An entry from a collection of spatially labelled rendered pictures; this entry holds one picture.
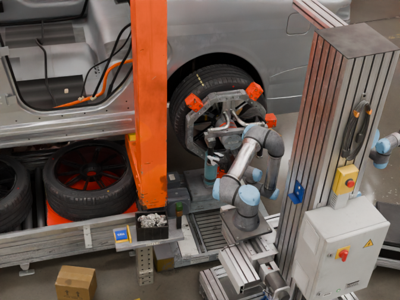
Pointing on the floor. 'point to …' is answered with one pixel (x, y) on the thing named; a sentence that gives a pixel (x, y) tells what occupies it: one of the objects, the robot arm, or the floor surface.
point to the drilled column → (144, 265)
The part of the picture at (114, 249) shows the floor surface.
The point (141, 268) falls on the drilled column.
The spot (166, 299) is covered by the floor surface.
